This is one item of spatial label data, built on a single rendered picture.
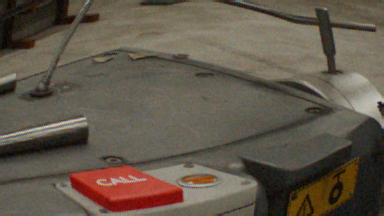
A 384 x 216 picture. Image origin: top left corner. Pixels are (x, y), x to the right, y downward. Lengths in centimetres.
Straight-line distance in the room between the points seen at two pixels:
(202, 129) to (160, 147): 5
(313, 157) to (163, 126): 16
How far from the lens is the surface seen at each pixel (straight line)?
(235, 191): 69
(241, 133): 83
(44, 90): 98
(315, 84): 107
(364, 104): 108
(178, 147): 80
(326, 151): 76
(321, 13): 112
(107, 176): 68
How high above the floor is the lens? 148
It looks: 14 degrees down
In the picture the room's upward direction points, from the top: 1 degrees counter-clockwise
